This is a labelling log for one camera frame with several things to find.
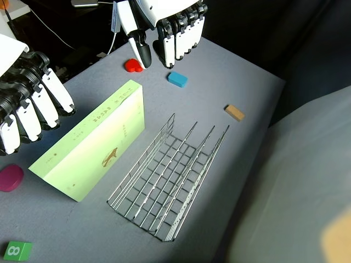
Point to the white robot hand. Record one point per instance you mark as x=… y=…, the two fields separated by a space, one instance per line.
x=164 y=11
x=41 y=101

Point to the pale green book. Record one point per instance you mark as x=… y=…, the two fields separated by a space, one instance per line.
x=90 y=153

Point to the red heart block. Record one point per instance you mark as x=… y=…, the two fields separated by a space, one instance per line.
x=131 y=65

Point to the blue rounded block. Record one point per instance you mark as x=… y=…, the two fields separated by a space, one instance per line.
x=177 y=79

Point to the grey flat device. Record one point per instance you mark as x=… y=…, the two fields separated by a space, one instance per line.
x=83 y=2

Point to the magenta round block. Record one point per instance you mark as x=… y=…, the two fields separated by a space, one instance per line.
x=10 y=178

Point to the white furniture top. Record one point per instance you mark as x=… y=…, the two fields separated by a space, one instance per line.
x=16 y=6

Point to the tan wooden block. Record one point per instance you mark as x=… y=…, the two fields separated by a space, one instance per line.
x=234 y=112

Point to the grey table cloth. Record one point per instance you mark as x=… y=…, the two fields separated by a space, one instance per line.
x=82 y=233

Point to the green number eight block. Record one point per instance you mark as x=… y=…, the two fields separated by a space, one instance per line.
x=16 y=250

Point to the blurred grey rounded body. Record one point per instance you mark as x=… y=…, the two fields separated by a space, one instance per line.
x=288 y=178

